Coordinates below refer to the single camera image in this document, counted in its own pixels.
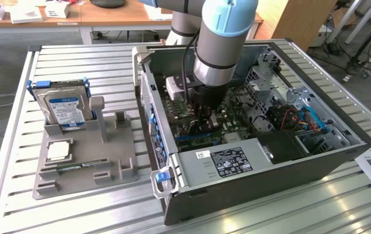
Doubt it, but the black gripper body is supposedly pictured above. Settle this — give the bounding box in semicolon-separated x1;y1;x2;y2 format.
190;84;230;111

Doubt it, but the graphics card with metal bracket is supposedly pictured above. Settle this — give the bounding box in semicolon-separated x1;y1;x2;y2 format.
184;112;220;137

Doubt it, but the green motherboard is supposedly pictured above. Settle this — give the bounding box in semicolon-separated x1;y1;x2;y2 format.
159;73;258;151

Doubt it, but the blue expansion slot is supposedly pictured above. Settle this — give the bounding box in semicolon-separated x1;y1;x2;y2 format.
175;131;212;142

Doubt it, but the small silver heatsink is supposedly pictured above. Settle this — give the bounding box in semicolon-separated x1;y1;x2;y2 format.
223;133;247;144

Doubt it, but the silver metal drive cage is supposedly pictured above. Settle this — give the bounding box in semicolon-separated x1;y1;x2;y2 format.
244;65;290;98

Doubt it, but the grey power supply unit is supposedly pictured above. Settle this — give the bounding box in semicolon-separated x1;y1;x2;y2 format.
178;138;274;188

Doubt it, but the blue case latch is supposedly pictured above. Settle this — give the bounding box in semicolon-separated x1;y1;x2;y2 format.
155;172;170;184

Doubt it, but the open black PC case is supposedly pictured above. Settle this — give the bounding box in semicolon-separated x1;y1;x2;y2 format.
132;39;371;226

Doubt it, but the white paper stack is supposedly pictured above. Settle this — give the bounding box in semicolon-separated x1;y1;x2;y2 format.
144;1;174;21

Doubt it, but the wooden cabinet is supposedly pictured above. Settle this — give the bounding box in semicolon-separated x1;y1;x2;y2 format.
254;0;341;51

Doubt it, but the hard disk in blue caddy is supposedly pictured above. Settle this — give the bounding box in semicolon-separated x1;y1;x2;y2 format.
25;77;92;132

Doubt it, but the white device under table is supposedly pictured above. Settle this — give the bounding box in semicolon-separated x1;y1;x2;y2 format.
310;23;334;47

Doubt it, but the green RAM stick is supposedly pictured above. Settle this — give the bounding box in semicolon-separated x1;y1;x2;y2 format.
40;158;108;172

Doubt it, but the grey plastic parts rack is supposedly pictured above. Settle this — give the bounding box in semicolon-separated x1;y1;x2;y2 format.
32;96;140;201

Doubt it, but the silver CPU chip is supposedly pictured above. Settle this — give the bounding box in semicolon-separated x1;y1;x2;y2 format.
47;142;72;162

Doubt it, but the black round object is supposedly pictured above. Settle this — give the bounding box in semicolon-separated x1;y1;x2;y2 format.
89;0;127;9

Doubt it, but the black tripod stand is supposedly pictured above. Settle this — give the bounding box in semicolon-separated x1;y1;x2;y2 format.
345;0;371;79

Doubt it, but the small white printed box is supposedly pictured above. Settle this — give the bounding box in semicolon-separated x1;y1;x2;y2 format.
44;1;72;19

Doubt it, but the plain white box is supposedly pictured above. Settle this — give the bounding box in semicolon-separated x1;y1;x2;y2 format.
11;4;44;24

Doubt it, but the CPU socket with metal frame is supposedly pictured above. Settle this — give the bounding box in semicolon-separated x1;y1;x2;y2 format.
178;99;195;117

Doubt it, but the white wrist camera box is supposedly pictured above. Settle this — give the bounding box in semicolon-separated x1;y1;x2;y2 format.
164;76;194;101

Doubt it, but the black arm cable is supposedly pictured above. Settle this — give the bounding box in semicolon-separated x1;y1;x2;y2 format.
182;31;203;99

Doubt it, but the red wire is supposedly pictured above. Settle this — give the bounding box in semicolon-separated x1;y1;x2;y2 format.
284;108;303;128

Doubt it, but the blue SATA wire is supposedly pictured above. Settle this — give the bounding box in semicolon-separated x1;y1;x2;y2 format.
295;105;333;134

